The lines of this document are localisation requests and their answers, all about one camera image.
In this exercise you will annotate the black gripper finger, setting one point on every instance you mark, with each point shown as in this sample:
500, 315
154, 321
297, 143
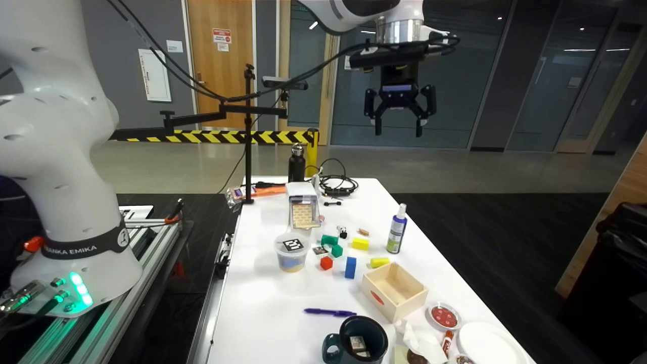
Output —
425, 101
373, 101

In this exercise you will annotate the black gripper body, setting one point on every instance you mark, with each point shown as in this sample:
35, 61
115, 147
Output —
400, 88

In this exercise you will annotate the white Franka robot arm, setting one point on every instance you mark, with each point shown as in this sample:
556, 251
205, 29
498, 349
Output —
54, 134

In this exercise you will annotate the small tan block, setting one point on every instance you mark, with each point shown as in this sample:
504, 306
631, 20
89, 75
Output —
363, 233

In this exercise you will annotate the green arch block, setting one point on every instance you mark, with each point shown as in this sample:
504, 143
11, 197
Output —
329, 239

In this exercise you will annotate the yellow cylinder block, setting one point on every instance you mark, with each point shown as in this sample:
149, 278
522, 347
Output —
379, 261

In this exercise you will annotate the blue rectangular block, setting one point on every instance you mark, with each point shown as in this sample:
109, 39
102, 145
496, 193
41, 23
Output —
351, 267

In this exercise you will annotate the black bottle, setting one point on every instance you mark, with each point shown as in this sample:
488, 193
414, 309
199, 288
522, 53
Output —
297, 164

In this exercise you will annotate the black marker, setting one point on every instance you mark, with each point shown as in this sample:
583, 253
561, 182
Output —
333, 202

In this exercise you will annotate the clear plastic container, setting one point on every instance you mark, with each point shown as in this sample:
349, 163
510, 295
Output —
303, 202

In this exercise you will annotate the dark blue bottle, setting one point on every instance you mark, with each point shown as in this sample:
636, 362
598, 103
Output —
398, 233

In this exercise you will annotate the small black object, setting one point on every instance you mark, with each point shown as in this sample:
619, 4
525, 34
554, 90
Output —
343, 233

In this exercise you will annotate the orange tool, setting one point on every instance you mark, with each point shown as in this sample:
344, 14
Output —
269, 190

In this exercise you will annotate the wooden door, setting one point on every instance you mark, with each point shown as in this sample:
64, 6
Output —
223, 68

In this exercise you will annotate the printed picture card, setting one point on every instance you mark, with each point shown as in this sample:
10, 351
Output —
321, 249

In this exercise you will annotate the yellow black striped barrier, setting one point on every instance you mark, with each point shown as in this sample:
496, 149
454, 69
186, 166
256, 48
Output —
216, 136

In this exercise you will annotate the red white door sign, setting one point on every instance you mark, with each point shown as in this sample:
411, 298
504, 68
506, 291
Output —
221, 41

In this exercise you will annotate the small colourful packet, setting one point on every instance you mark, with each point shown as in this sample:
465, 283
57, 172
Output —
235, 194

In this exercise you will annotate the light wooden box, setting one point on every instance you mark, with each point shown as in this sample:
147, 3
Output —
396, 290

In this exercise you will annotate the purple pen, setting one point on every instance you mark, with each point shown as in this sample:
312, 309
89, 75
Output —
331, 311

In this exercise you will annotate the small red bowl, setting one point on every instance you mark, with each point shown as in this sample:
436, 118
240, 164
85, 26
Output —
444, 315

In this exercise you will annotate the crumpled white cloth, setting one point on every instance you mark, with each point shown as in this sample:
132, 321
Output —
421, 335

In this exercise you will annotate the black mug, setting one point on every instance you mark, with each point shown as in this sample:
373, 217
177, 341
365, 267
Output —
365, 341

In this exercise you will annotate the small red toy pieces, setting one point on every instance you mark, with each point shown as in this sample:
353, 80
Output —
448, 344

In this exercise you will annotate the black work bench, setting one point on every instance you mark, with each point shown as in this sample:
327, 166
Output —
196, 269

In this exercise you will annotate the white plate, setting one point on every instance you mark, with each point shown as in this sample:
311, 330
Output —
486, 344

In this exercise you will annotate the black office chair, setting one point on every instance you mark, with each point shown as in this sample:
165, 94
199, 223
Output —
619, 269

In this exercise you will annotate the orange clip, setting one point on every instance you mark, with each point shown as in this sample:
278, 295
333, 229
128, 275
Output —
33, 242

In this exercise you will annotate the black stand-mounted camera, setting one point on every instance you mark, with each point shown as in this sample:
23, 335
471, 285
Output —
283, 82

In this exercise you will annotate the black camera stand with arm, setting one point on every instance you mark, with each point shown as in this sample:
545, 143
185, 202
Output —
248, 153

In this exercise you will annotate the small white wall sign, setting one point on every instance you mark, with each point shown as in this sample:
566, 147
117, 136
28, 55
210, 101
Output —
175, 45

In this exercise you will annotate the white wall panel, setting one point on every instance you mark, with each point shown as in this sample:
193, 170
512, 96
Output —
154, 74

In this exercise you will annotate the aluminium rail frame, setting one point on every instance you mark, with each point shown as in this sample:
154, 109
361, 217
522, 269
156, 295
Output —
135, 269

